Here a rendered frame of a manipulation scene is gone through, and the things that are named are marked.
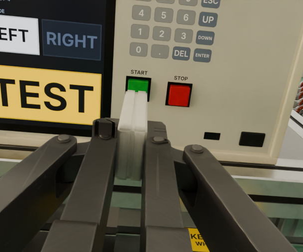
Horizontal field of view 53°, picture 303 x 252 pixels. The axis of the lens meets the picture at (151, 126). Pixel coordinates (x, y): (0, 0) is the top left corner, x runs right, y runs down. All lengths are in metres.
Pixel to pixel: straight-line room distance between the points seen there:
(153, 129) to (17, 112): 0.17
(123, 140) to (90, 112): 0.14
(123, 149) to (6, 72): 0.17
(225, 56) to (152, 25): 0.07
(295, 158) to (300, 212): 0.06
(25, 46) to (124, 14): 0.09
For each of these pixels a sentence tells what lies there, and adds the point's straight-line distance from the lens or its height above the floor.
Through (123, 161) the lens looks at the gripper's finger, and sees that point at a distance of 0.16.
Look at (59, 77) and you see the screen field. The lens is 0.29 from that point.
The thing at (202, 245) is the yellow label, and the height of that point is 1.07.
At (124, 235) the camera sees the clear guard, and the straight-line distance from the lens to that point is 0.28.
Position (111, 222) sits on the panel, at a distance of 0.51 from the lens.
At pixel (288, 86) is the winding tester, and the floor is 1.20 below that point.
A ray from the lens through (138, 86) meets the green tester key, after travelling 0.27.
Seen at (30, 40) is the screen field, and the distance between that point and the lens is 0.29.
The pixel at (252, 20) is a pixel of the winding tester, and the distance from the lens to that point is 0.28.
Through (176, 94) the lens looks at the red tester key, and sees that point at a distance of 0.28.
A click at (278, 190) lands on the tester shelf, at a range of 0.32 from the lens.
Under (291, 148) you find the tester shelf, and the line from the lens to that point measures 0.39.
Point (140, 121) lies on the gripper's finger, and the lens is 0.16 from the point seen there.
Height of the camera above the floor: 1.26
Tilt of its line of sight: 23 degrees down
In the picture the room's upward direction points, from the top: 6 degrees clockwise
